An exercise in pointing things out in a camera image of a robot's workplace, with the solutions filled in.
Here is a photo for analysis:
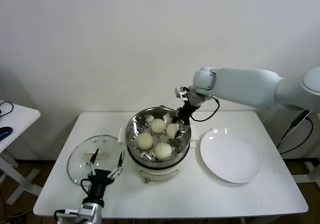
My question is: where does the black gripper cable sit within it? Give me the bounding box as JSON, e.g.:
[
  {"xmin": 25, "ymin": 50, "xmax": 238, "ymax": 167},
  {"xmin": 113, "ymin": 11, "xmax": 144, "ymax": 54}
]
[
  {"xmin": 189, "ymin": 97, "xmax": 221, "ymax": 123},
  {"xmin": 79, "ymin": 179, "xmax": 92, "ymax": 197}
]

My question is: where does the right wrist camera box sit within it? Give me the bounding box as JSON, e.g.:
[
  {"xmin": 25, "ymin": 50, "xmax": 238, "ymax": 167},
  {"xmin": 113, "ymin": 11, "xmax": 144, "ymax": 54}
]
[{"xmin": 174, "ymin": 85, "xmax": 189, "ymax": 101}]

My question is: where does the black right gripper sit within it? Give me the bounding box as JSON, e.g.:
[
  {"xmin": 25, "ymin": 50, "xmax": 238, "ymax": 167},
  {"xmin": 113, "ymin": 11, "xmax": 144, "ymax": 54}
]
[{"xmin": 171, "ymin": 101, "xmax": 198, "ymax": 139}]

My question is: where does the white desk with label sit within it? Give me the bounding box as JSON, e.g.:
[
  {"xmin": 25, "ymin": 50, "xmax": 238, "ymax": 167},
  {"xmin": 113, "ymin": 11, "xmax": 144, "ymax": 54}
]
[{"xmin": 292, "ymin": 110, "xmax": 320, "ymax": 184}]

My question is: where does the glass lid with cream handle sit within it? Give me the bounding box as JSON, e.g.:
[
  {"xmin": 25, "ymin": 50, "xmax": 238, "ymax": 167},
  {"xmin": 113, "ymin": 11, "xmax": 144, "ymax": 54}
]
[{"xmin": 66, "ymin": 134, "xmax": 125, "ymax": 184}]

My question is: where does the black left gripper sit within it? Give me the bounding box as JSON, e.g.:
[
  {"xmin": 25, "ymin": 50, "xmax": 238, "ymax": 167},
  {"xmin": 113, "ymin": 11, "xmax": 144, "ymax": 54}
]
[{"xmin": 85, "ymin": 148, "xmax": 125, "ymax": 201}]

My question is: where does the white side table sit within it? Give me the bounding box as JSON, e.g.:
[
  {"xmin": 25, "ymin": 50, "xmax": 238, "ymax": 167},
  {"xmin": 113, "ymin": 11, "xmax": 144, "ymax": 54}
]
[{"xmin": 0, "ymin": 100, "xmax": 42, "ymax": 205}]

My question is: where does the white steamed baozi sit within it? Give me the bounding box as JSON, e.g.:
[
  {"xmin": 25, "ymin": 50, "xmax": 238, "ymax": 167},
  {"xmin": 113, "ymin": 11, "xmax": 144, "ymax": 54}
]
[
  {"xmin": 154, "ymin": 142, "xmax": 173, "ymax": 160},
  {"xmin": 165, "ymin": 123, "xmax": 180, "ymax": 138},
  {"xmin": 137, "ymin": 133, "xmax": 154, "ymax": 150},
  {"xmin": 150, "ymin": 118, "xmax": 167, "ymax": 134}
]

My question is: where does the stainless steel steamer basket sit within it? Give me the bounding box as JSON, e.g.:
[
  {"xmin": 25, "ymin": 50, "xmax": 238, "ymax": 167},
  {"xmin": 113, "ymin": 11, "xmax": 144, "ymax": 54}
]
[{"xmin": 117, "ymin": 106, "xmax": 199, "ymax": 169}]

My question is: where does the blue computer mouse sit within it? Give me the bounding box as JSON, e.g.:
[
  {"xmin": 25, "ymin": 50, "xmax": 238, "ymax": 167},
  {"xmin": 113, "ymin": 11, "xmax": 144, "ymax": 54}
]
[{"xmin": 0, "ymin": 126, "xmax": 13, "ymax": 141}]

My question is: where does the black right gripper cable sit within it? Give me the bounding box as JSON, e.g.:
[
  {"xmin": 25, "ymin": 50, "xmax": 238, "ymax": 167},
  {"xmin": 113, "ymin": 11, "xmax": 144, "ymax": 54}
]
[{"xmin": 189, "ymin": 97, "xmax": 221, "ymax": 123}]

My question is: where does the white round plate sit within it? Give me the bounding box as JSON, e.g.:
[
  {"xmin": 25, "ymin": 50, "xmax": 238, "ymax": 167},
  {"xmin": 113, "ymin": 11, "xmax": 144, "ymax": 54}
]
[{"xmin": 199, "ymin": 128, "xmax": 263, "ymax": 184}]

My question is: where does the black power adapter cable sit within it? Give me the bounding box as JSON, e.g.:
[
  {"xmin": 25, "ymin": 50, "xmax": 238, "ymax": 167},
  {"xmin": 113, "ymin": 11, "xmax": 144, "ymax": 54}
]
[{"xmin": 276, "ymin": 110, "xmax": 315, "ymax": 156}]

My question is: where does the thin black looped cable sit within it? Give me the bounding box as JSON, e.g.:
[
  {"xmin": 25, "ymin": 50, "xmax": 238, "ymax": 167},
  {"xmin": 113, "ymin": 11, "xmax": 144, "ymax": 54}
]
[{"xmin": 0, "ymin": 101, "xmax": 14, "ymax": 120}]

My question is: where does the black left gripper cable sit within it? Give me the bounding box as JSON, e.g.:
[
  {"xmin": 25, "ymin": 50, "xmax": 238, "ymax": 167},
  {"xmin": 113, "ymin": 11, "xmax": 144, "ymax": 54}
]
[{"xmin": 79, "ymin": 179, "xmax": 92, "ymax": 197}]

